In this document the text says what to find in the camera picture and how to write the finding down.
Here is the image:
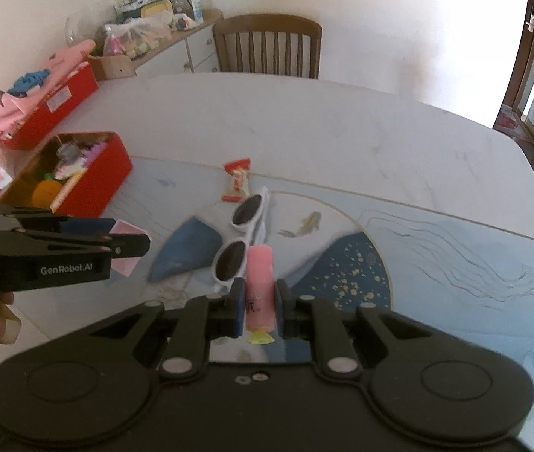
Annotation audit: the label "pink tube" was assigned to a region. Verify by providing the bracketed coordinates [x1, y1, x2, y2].
[245, 245, 276, 345]

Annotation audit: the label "red candy wrapper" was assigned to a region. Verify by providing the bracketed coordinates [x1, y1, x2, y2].
[221, 158, 251, 202]

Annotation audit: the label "white sideboard cabinet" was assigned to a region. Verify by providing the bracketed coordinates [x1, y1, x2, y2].
[134, 9, 223, 79]

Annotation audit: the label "red open tin box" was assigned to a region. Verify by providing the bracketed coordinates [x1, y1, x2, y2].
[0, 132, 133, 217]

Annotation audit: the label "orange fruit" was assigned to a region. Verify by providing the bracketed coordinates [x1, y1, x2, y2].
[31, 177, 63, 209]

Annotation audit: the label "white sunglasses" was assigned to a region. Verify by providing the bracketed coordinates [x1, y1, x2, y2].
[212, 187, 270, 294]

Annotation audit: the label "blue cloth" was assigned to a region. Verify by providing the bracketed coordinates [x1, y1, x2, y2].
[8, 69, 50, 98]

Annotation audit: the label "red flat box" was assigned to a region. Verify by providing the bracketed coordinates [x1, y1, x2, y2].
[0, 61, 99, 151]

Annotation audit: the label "pink plastic bag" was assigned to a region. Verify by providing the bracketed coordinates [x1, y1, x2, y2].
[0, 39, 97, 150]

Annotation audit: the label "wooden chair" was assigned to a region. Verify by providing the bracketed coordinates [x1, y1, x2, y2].
[213, 13, 322, 79]

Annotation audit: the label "white yellow bottle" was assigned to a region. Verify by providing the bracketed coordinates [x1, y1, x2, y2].
[49, 170, 86, 212]

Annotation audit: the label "round silver lid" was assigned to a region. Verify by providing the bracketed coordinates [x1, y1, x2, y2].
[53, 142, 85, 180]

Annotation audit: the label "purple spiky ball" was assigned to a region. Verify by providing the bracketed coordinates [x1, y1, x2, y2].
[82, 141, 108, 168]

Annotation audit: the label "yellow blue container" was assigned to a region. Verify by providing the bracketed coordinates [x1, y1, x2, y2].
[122, 0, 173, 18]

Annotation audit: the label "pink card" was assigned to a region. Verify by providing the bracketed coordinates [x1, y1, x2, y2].
[110, 219, 151, 278]

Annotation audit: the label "glass bowl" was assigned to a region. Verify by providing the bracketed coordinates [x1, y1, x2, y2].
[64, 11, 103, 47]

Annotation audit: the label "clear plastic bag of items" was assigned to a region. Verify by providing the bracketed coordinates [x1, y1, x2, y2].
[102, 13, 172, 60]

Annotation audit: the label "wooden tray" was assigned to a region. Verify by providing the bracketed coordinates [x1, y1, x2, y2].
[87, 55, 136, 82]

